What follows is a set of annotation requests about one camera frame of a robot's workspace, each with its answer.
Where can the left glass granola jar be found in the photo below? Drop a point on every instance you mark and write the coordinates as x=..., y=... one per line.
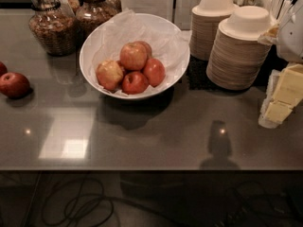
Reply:
x=54, y=29

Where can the white paper bowl liner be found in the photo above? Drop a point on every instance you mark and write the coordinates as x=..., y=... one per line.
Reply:
x=164, y=44

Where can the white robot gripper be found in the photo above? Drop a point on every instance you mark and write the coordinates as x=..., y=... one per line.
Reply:
x=292, y=38

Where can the glass granola jar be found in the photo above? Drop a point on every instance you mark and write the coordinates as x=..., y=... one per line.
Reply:
x=94, y=13
x=54, y=29

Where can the top red-yellow apple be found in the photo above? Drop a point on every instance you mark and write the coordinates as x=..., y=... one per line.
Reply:
x=133, y=56

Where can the red apple on table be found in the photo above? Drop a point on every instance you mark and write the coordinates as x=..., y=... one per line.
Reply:
x=14, y=85

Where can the rear hidden red apple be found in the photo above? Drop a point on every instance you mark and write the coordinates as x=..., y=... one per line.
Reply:
x=147, y=47

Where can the rear paper bowl stack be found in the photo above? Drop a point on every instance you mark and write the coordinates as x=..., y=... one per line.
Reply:
x=205, y=18

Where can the black mesh mat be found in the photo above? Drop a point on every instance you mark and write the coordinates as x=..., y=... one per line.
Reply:
x=198, y=80

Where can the front paper bowl stack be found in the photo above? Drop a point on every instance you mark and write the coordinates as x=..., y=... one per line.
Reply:
x=236, y=55

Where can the white ceramic bowl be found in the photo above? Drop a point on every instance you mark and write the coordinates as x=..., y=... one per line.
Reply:
x=91, y=48

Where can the front centre red apple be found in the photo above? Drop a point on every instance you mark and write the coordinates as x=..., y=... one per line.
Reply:
x=134, y=83

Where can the right red apple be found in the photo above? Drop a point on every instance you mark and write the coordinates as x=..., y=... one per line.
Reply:
x=154, y=71

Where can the red apple at edge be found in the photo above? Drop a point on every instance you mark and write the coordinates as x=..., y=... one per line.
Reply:
x=3, y=69

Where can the right glass granola jar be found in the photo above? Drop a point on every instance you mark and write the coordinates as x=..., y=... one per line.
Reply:
x=94, y=13

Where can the paper bowl stack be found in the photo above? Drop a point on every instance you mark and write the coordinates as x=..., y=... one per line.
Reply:
x=236, y=55
x=205, y=18

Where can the left yellowish apple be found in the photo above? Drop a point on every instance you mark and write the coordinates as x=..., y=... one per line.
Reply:
x=109, y=74

